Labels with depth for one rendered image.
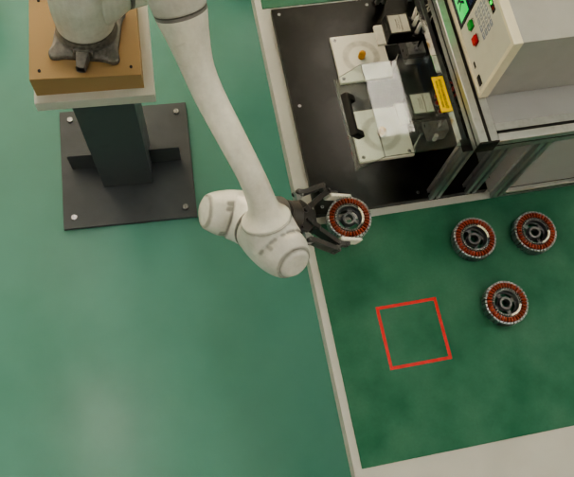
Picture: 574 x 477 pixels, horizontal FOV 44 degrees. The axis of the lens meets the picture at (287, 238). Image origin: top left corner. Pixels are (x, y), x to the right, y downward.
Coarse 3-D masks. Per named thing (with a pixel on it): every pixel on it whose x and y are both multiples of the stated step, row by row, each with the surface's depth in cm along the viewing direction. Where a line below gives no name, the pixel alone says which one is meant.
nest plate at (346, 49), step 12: (348, 36) 199; (360, 36) 200; (372, 36) 200; (336, 48) 198; (348, 48) 198; (360, 48) 198; (372, 48) 199; (384, 48) 199; (336, 60) 196; (348, 60) 197; (360, 60) 197; (372, 60) 197; (384, 60) 198
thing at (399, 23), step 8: (392, 16) 186; (400, 16) 186; (408, 16) 189; (416, 16) 189; (384, 24) 188; (392, 24) 185; (400, 24) 185; (408, 24) 186; (432, 24) 189; (376, 32) 189; (384, 32) 188; (392, 32) 184; (400, 32) 185; (408, 32) 185; (376, 40) 189; (384, 40) 188; (392, 40) 186; (400, 40) 187; (408, 40) 188; (416, 40) 188; (424, 40) 189; (416, 48) 194
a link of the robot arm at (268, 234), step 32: (192, 32) 127; (192, 64) 131; (192, 96) 136; (224, 96) 136; (224, 128) 135; (256, 160) 136; (256, 192) 136; (256, 224) 139; (288, 224) 141; (256, 256) 142; (288, 256) 138
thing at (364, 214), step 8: (336, 200) 177; (344, 200) 177; (352, 200) 177; (360, 200) 177; (336, 208) 176; (344, 208) 178; (352, 208) 178; (360, 208) 176; (328, 216) 175; (336, 216) 175; (344, 216) 176; (352, 216) 176; (360, 216) 177; (368, 216) 176; (328, 224) 175; (336, 224) 174; (344, 224) 177; (352, 224) 177; (360, 224) 175; (368, 224) 175; (336, 232) 174; (344, 232) 174; (352, 232) 174; (360, 232) 174
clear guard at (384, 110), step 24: (360, 72) 163; (384, 72) 163; (408, 72) 164; (432, 72) 164; (360, 96) 162; (384, 96) 161; (408, 96) 162; (432, 96) 162; (456, 96) 163; (360, 120) 161; (384, 120) 159; (408, 120) 159; (432, 120) 160; (456, 120) 160; (360, 144) 160; (384, 144) 157; (408, 144) 157; (432, 144) 158; (456, 144) 158; (360, 168) 160
